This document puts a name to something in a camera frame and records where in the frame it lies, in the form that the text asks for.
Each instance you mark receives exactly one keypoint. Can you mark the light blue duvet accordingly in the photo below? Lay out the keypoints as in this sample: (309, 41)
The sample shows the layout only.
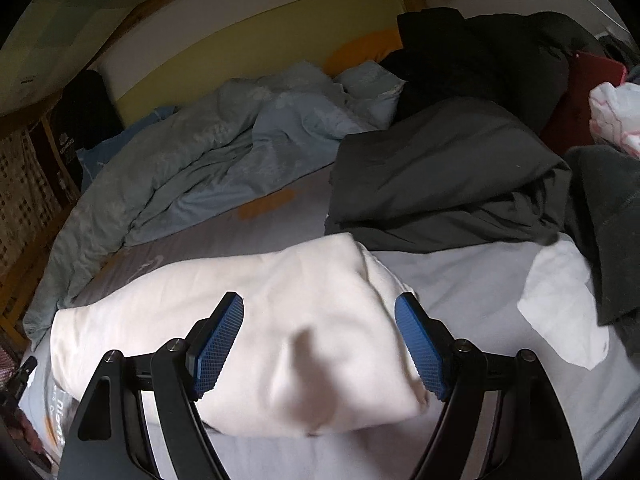
(200, 160)

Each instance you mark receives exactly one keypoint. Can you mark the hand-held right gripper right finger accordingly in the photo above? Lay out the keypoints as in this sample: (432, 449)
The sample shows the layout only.
(420, 350)

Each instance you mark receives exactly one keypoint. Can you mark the charcoal garment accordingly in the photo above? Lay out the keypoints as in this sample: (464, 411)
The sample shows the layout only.
(610, 220)

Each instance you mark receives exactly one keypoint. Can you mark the patterned beige curtain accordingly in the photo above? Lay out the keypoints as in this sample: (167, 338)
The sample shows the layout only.
(25, 195)

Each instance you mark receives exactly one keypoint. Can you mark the green checked cloth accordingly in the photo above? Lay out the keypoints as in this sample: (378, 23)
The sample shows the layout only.
(75, 25)

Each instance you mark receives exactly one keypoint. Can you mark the person's left hand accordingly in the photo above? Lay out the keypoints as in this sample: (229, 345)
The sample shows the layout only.
(30, 432)

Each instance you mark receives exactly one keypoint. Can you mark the orange pillow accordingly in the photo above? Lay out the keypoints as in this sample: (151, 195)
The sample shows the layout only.
(365, 47)

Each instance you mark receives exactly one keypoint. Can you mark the dark grey garment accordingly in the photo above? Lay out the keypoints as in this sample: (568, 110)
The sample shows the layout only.
(450, 170)

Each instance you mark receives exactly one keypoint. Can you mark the white cloth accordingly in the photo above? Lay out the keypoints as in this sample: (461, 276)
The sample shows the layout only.
(560, 300)

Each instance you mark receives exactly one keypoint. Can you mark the white pink printed bag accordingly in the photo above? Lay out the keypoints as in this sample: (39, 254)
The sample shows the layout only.
(615, 115)

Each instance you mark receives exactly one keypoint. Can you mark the light blue pillow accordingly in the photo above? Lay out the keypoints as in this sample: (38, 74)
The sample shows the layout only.
(370, 85)

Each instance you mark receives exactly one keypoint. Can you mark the red flat case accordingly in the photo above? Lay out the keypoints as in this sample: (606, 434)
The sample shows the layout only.
(585, 90)

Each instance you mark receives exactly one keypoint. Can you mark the cream printed hoodie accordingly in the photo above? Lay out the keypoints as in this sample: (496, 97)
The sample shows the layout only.
(275, 310)

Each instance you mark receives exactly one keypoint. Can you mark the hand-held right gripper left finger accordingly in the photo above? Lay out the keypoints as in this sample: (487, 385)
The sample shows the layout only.
(220, 345)

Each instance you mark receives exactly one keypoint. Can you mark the black jacket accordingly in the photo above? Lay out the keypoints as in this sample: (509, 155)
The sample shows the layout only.
(475, 55)

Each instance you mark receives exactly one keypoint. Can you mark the black hanging garment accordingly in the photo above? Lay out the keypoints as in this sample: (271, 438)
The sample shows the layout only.
(90, 110)

